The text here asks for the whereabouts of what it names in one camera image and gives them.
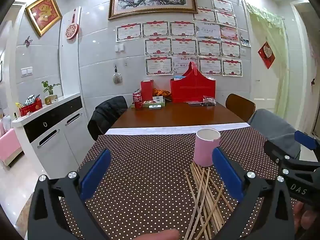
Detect red heart door ornament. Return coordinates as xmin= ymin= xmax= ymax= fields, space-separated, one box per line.
xmin=258 ymin=41 xmax=275 ymax=69

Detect pink sofa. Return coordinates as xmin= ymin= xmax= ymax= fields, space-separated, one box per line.
xmin=0 ymin=128 xmax=23 ymax=167

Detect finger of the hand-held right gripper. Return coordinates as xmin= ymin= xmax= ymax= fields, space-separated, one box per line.
xmin=264 ymin=140 xmax=320 ymax=178
xmin=294 ymin=130 xmax=320 ymax=155

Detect person's left hand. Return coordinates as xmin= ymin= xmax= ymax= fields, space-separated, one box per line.
xmin=136 ymin=229 xmax=180 ymax=240

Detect brown polka dot tablecloth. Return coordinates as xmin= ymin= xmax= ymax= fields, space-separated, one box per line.
xmin=60 ymin=127 xmax=300 ymax=240

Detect orange snack packets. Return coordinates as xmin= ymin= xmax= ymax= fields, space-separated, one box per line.
xmin=153 ymin=88 xmax=172 ymax=97

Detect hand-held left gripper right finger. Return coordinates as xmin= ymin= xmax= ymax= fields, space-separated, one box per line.
xmin=212 ymin=147 xmax=297 ymax=240

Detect red round wall ornament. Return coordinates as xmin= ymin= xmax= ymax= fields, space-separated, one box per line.
xmin=65 ymin=9 xmax=80 ymax=40

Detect red gift basket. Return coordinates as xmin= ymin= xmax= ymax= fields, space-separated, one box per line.
xmin=170 ymin=61 xmax=216 ymax=103

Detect white black cabinet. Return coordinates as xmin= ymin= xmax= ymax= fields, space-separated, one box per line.
xmin=12 ymin=92 xmax=89 ymax=178

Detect pile of wooden chopsticks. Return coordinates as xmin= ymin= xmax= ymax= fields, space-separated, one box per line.
xmin=183 ymin=164 xmax=234 ymax=240

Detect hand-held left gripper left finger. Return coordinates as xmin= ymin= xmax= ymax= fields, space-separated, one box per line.
xmin=27 ymin=149 xmax=112 ymax=240

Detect black jacket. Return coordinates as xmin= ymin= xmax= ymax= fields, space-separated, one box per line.
xmin=87 ymin=95 xmax=128 ymax=141

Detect framed red gold picture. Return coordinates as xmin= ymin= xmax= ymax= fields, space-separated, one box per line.
xmin=26 ymin=0 xmax=62 ymax=37

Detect brown wooden chair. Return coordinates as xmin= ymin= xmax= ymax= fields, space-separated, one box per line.
xmin=225 ymin=94 xmax=256 ymax=123

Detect pink cup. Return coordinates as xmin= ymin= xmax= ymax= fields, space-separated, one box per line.
xmin=193 ymin=128 xmax=221 ymax=167

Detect group of wall certificates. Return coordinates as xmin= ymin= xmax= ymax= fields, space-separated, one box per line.
xmin=115 ymin=0 xmax=243 ymax=77

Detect green white box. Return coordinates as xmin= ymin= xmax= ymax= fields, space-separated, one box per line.
xmin=132 ymin=97 xmax=166 ymax=107

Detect black packet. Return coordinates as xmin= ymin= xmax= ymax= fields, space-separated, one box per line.
xmin=202 ymin=95 xmax=217 ymax=107

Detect grey chair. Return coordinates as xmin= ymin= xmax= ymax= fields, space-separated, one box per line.
xmin=249 ymin=109 xmax=302 ymax=159

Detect potted green plant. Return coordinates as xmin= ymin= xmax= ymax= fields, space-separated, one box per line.
xmin=41 ymin=81 xmax=59 ymax=105

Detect green curtain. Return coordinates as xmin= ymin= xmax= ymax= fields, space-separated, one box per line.
xmin=246 ymin=2 xmax=287 ymax=117

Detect person's right hand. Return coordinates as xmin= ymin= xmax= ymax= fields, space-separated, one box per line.
xmin=292 ymin=202 xmax=320 ymax=238

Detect red storage box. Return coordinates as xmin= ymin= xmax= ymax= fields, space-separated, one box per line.
xmin=19 ymin=94 xmax=43 ymax=117

